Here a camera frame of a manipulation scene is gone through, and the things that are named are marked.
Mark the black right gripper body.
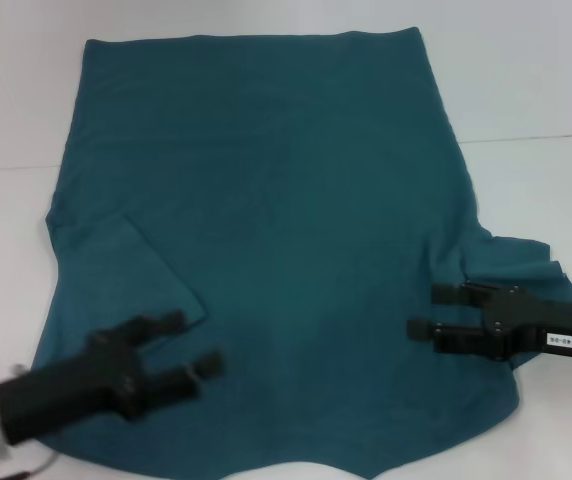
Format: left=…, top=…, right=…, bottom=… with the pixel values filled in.
left=482, top=286, right=572, bottom=360

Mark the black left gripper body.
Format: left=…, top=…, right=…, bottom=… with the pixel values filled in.
left=0, top=322, right=148, bottom=447

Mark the blue teal shirt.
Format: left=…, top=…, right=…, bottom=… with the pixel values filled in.
left=30, top=27, right=572, bottom=480

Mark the left arm connector cable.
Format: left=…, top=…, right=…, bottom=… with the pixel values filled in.
left=10, top=442, right=63, bottom=477

